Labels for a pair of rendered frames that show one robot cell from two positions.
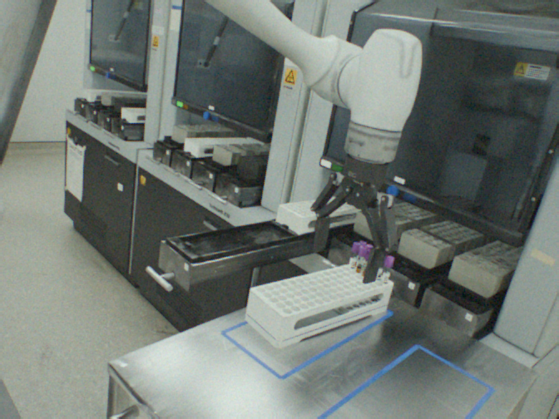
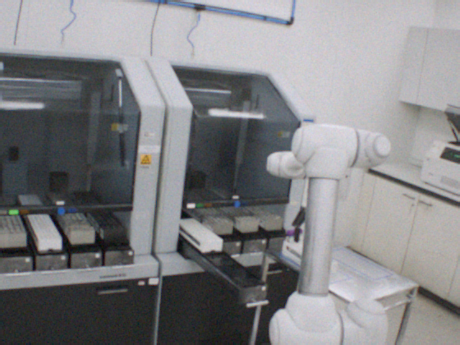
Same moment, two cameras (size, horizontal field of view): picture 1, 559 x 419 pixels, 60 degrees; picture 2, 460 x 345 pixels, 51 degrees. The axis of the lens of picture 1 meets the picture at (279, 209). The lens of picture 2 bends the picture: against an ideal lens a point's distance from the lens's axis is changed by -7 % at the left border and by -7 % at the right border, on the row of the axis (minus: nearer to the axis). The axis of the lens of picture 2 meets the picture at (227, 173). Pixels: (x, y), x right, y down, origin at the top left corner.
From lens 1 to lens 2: 2.23 m
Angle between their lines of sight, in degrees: 73
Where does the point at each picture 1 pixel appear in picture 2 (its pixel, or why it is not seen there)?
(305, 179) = (169, 221)
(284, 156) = (148, 213)
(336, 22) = (180, 120)
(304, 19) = (153, 121)
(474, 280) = (274, 225)
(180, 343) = (340, 292)
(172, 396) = (368, 295)
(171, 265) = (250, 296)
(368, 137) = not seen: hidden behind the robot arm
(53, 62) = not seen: outside the picture
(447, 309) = (279, 241)
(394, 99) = not seen: hidden behind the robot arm
